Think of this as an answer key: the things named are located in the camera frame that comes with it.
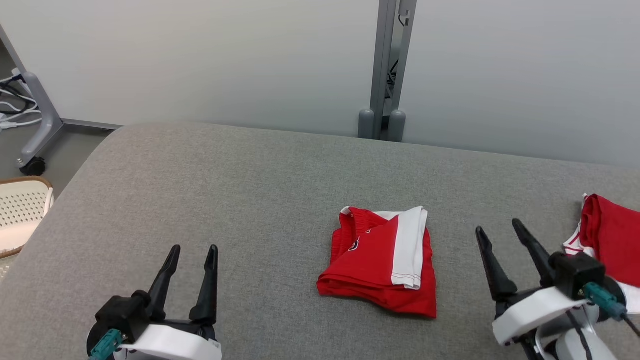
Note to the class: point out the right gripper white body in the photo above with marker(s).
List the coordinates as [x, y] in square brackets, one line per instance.
[535, 312]

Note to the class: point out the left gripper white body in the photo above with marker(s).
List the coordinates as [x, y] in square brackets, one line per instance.
[170, 345]

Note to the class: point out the red and white basketball jersey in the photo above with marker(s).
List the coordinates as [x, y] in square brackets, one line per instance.
[615, 240]

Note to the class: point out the wrist teal connector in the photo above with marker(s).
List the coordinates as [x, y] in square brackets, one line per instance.
[106, 344]
[602, 298]

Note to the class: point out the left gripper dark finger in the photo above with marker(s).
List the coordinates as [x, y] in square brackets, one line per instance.
[162, 290]
[207, 295]

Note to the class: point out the right wrist teal connector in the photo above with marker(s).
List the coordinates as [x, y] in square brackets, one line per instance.
[602, 298]

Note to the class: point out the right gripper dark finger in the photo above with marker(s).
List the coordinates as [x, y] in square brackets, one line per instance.
[495, 272]
[537, 255]

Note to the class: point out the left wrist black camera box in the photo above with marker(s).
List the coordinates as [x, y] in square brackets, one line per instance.
[122, 315]

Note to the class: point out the white perforated laundry basket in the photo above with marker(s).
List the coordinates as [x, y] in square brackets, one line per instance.
[20, 215]

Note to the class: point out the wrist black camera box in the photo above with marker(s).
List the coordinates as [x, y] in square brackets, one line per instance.
[577, 272]
[122, 315]

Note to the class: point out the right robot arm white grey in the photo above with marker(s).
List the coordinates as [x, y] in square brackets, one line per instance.
[562, 347]

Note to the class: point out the grey metal partition post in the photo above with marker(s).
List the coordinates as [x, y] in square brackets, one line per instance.
[381, 65]

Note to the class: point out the left wrist teal connector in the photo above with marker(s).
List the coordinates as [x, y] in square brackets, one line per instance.
[106, 344]

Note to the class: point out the grey rolling stand leg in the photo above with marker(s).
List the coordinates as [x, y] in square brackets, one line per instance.
[45, 115]

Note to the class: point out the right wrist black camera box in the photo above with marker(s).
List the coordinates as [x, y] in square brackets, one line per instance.
[577, 272]

